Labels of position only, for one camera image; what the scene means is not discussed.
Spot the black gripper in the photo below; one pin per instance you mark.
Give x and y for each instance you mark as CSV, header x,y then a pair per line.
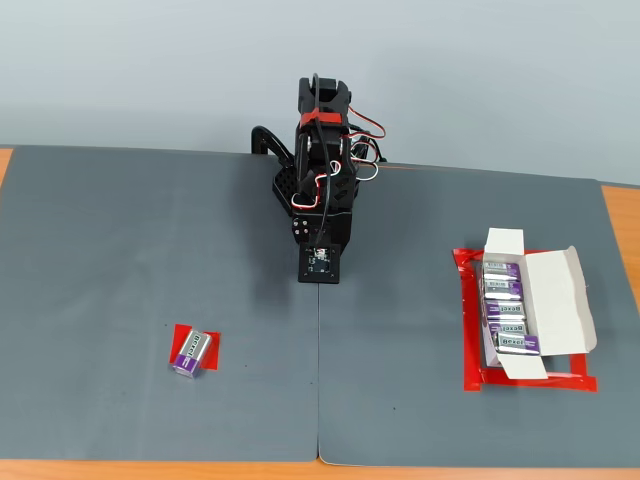
x,y
301,228

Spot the purple silver 9V battery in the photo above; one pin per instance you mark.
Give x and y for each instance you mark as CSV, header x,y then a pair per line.
x,y
505,289
192,352
504,310
510,328
502,270
515,343

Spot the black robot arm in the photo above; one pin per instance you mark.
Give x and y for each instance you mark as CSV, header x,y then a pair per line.
x,y
306,165

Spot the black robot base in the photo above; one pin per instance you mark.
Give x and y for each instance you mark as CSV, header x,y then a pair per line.
x,y
282,187

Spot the white cardboard box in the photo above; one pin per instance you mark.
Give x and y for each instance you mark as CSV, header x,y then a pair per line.
x,y
555,300

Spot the grey mat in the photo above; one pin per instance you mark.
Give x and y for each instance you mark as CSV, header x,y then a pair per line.
x,y
400,310
100,250

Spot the red tape band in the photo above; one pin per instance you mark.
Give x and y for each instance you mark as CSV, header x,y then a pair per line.
x,y
325,118

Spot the black table clamp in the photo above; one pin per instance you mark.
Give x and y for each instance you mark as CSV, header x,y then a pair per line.
x,y
265,137

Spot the red tape patch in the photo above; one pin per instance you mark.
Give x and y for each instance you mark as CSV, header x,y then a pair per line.
x,y
215,350

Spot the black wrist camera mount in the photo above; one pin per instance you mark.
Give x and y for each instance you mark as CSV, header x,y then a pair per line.
x,y
320,276

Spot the red tape frame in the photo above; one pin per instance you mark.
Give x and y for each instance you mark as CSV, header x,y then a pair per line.
x,y
472,350

